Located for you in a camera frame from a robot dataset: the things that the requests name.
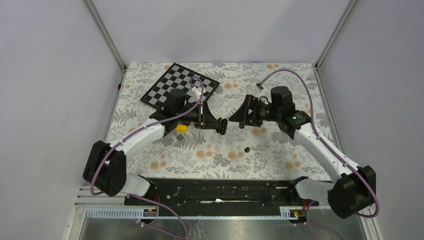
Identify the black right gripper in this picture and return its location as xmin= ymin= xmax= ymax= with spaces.
xmin=229 ymin=94 xmax=282 ymax=128

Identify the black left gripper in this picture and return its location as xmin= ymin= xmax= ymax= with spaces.
xmin=175 ymin=101 xmax=222 ymax=130

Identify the black earbud case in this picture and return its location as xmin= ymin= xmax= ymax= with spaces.
xmin=215 ymin=118 xmax=228 ymax=136

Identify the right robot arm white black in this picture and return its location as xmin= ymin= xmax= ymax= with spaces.
xmin=229 ymin=86 xmax=378 ymax=219

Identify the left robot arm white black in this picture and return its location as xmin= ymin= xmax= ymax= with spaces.
xmin=82 ymin=89 xmax=228 ymax=206

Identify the floral patterned table mat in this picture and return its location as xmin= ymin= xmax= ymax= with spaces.
xmin=107 ymin=62 xmax=333 ymax=180

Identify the yellow block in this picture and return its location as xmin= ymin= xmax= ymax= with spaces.
xmin=175 ymin=124 xmax=188 ymax=133

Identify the small grey square tile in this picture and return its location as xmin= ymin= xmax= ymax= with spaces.
xmin=176 ymin=134 xmax=185 ymax=142

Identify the black white checkerboard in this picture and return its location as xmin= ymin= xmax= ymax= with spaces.
xmin=139 ymin=63 xmax=220 ymax=109

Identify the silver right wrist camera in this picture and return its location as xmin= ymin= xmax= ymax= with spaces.
xmin=257 ymin=83 xmax=271 ymax=105

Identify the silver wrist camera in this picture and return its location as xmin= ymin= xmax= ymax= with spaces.
xmin=191 ymin=87 xmax=204 ymax=102
xmin=257 ymin=83 xmax=271 ymax=105

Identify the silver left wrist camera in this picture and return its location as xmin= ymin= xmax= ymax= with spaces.
xmin=191 ymin=87 xmax=204 ymax=102

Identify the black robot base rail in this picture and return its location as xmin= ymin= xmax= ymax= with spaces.
xmin=144 ymin=178 xmax=310 ymax=211

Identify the white slotted cable duct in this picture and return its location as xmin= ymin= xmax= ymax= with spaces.
xmin=86 ymin=207 xmax=299 ymax=220

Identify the right aluminium frame post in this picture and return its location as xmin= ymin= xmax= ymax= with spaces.
xmin=315 ymin=0 xmax=359 ymax=71

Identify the aluminium frame post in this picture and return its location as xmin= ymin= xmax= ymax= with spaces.
xmin=315 ymin=0 xmax=359 ymax=71
xmin=82 ymin=0 xmax=127 ymax=72

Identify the left aluminium frame post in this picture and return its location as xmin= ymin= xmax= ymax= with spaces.
xmin=82 ymin=0 xmax=127 ymax=72

